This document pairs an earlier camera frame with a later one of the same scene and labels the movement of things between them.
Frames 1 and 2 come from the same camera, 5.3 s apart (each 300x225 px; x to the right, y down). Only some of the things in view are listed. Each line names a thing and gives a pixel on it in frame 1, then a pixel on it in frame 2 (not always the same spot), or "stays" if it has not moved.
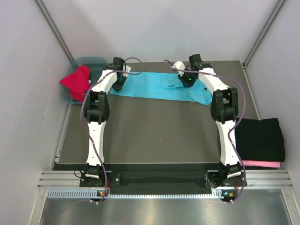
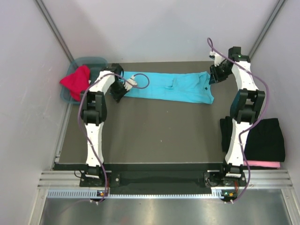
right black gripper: (184, 83) -> (213, 78)
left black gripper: (118, 87) -> (117, 97)
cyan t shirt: (161, 86) stays
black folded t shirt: (260, 139) stays
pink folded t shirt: (262, 163) stays
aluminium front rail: (260, 178) stays
